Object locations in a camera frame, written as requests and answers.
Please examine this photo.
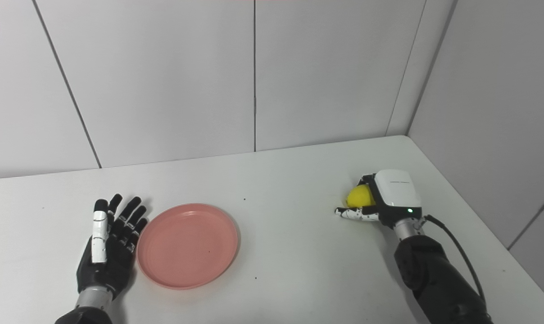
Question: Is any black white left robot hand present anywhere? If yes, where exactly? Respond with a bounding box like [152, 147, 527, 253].
[76, 194, 149, 300]

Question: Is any yellow lemon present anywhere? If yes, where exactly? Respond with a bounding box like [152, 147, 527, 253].
[347, 184, 375, 208]

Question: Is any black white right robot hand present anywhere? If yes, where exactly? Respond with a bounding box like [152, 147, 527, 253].
[335, 169, 422, 229]

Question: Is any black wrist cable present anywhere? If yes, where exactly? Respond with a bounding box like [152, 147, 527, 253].
[423, 215, 486, 306]

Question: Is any pink round plate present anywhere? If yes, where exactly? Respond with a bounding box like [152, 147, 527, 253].
[137, 203, 240, 289]

